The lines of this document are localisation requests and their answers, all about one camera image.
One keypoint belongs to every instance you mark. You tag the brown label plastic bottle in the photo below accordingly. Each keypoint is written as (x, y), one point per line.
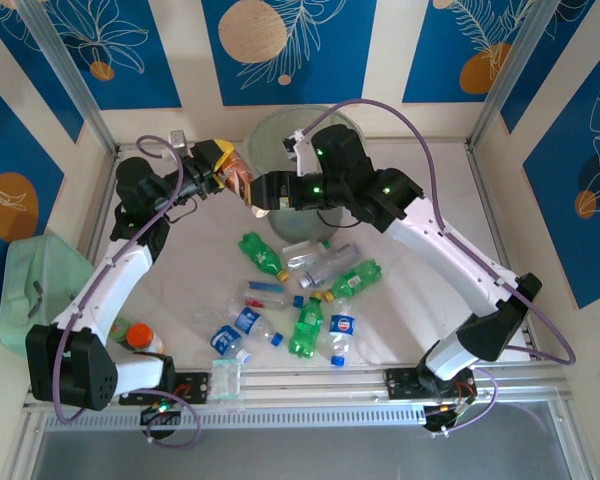
(237, 180)

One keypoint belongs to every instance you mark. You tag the green soda bottle yellow cap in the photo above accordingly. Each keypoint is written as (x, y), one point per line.
(307, 325)
(260, 255)
(355, 277)

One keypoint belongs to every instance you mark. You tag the clear square bottle green collar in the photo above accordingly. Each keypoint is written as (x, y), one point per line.
(300, 257)

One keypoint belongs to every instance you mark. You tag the clear bottle blue cap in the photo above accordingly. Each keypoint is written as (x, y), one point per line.
(262, 295)

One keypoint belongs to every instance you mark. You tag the crushed clear plastic bottle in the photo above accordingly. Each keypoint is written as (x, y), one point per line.
(207, 317)

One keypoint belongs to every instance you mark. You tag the cola bottle blue label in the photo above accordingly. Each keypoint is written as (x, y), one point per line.
(342, 325)

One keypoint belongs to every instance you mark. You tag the blue label bottle white cap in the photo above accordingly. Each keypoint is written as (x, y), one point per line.
(226, 339)

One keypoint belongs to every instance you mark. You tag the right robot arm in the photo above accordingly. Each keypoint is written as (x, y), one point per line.
(455, 255)

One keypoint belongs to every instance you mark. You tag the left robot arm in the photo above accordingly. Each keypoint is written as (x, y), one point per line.
(110, 280)

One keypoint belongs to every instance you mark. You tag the translucent green trash bin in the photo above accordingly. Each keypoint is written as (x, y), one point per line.
(300, 227)

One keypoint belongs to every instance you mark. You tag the green bin liner bag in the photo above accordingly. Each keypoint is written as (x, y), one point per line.
(267, 132)

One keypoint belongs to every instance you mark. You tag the clear bottle grey label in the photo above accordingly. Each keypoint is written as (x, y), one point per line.
(330, 267)

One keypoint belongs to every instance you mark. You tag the green lid bottle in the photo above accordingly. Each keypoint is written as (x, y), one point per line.
(119, 327)

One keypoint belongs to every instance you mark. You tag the light green plastic container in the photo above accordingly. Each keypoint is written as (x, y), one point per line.
(35, 270)

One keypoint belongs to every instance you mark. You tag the orange cap bottle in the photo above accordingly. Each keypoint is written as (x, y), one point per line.
(142, 336)

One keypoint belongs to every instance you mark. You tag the small clear plastic box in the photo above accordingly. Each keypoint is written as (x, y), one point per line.
(227, 377)

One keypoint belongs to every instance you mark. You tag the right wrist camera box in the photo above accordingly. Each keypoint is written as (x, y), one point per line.
(299, 152)

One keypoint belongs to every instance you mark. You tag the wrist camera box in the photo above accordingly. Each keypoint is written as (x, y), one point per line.
(299, 152)
(178, 139)

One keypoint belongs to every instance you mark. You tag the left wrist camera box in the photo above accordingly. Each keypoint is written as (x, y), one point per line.
(178, 139)

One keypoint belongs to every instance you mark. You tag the aluminium table edge rail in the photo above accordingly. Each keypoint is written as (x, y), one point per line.
(104, 192)
(481, 190)

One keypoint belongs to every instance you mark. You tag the aluminium frame post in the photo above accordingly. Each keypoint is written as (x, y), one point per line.
(65, 70)
(510, 70)

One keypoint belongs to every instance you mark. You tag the long aluminium base rail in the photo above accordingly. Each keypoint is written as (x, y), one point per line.
(305, 385)

